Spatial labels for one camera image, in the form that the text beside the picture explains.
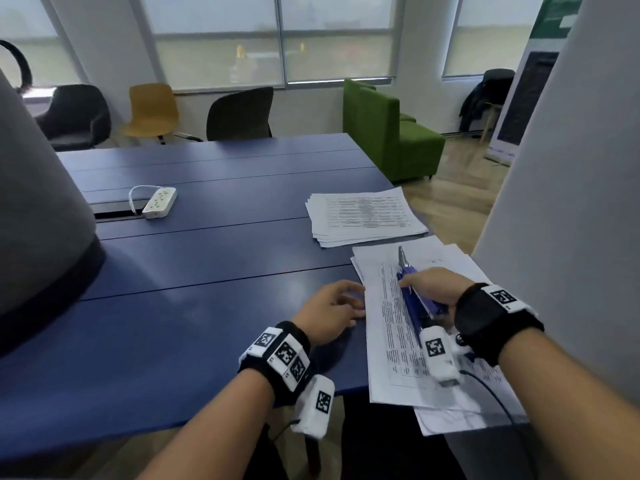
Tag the black left wrist band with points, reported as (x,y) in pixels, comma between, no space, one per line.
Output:
(277,362)

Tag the white power strip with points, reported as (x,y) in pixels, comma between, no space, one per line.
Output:
(160,202)

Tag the person's left hand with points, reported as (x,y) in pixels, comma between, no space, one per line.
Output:
(322,312)

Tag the yellow chair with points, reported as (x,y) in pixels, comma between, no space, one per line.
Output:
(152,109)

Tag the black right wrist band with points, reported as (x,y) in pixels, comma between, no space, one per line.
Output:
(487,319)

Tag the person's right hand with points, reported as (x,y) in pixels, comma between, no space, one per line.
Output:
(442,287)

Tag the printed paper stack with table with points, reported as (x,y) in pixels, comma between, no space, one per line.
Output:
(395,344)

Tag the person's dark trousers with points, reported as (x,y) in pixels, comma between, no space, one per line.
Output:
(380,444)

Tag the black wrist band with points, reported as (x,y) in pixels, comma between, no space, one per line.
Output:
(277,362)
(487,319)

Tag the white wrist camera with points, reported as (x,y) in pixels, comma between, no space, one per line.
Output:
(315,404)
(440,354)

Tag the person's left forearm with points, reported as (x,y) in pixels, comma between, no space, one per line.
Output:
(220,424)

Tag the black armchair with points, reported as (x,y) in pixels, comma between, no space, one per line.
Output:
(77,114)

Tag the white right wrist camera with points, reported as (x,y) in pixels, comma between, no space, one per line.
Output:
(440,354)

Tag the blue and silver stapler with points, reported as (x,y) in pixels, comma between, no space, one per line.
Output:
(411,314)

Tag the chair with black jacket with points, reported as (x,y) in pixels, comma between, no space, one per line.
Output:
(487,97)

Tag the grey cover with black rim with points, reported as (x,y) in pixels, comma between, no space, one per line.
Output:
(40,219)

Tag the black shell chair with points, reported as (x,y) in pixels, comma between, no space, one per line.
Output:
(240,114)

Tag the person's right fingers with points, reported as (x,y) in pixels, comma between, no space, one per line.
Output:
(417,280)

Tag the narrow window with blind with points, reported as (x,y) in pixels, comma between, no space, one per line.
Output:
(30,39)
(492,34)

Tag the green sofa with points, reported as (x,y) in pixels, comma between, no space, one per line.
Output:
(385,124)

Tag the person's left fingers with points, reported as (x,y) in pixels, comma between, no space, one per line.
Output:
(352,294)

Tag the black curved band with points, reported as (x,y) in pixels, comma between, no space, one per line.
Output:
(24,64)

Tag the person's right forearm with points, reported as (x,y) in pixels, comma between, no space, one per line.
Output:
(565,394)

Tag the roll-up banner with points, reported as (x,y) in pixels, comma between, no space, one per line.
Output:
(530,94)

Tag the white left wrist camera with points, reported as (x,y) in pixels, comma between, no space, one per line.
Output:
(315,404)

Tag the wide window with blind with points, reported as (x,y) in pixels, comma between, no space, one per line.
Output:
(270,39)

